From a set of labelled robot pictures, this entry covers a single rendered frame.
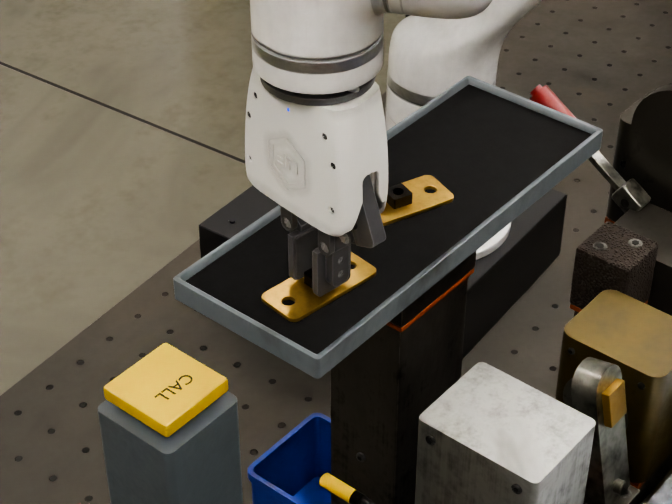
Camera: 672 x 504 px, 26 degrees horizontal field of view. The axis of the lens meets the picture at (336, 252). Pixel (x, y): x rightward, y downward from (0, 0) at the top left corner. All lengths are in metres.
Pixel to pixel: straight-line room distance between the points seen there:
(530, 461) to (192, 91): 2.58
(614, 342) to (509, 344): 0.57
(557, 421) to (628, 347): 0.14
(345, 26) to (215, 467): 0.32
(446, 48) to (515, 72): 0.68
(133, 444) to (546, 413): 0.29
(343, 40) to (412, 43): 0.68
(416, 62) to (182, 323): 0.43
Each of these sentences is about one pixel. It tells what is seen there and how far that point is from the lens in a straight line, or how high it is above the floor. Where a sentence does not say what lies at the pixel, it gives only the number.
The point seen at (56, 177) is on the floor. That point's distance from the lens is 3.25.
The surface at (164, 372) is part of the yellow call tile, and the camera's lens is 0.99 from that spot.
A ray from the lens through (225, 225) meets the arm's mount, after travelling 1.71.
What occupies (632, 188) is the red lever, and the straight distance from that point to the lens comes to 1.29.
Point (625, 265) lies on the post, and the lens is 1.19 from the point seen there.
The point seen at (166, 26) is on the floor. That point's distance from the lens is 3.79.
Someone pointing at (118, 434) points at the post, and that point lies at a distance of 0.99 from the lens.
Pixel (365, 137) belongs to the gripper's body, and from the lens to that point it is 0.93.
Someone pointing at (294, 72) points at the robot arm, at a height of 1.36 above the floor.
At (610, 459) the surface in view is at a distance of 1.12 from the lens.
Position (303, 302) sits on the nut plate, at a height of 1.16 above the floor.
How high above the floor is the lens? 1.82
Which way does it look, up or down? 38 degrees down
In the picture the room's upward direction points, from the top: straight up
